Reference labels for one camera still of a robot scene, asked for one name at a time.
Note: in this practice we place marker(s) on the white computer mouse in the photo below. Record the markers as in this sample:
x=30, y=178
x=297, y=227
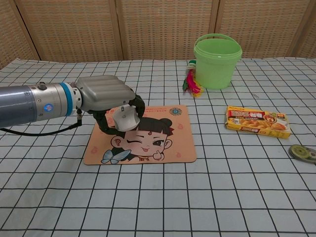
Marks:
x=125, y=117

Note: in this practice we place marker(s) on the woven folding screen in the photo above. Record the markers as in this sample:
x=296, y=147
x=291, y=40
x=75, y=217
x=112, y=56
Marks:
x=158, y=27

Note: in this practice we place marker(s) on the yellow curry box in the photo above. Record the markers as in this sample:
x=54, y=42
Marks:
x=258, y=121

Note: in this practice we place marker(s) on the green plastic bucket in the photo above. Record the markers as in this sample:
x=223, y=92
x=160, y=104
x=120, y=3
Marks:
x=217, y=63

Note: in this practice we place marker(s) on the green correction tape dispenser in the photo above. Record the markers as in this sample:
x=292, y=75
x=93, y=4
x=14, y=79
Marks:
x=303, y=153

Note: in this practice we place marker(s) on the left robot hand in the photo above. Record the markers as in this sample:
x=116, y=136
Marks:
x=108, y=96

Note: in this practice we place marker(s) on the cartoon girl mouse pad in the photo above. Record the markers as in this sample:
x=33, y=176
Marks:
x=148, y=138

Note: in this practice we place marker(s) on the colourful feather shuttlecock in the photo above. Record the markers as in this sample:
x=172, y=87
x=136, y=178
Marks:
x=192, y=84

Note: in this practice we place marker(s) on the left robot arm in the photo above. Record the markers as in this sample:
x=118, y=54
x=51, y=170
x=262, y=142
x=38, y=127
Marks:
x=32, y=103

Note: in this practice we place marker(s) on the checked tablecloth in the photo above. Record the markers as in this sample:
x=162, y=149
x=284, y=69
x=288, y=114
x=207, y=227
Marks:
x=158, y=172

